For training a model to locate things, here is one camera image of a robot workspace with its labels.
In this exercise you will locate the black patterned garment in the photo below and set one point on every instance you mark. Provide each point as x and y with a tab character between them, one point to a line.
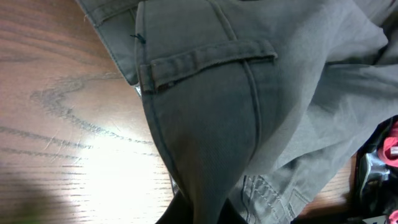
371	171

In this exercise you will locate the red t-shirt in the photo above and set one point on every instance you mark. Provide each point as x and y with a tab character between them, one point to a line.
387	204

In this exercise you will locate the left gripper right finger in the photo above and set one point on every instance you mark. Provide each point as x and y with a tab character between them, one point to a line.
229	215

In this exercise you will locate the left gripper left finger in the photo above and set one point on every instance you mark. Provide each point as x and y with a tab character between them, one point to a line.
178	212

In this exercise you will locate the grey shorts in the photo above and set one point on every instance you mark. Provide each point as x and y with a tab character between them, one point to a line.
259	102

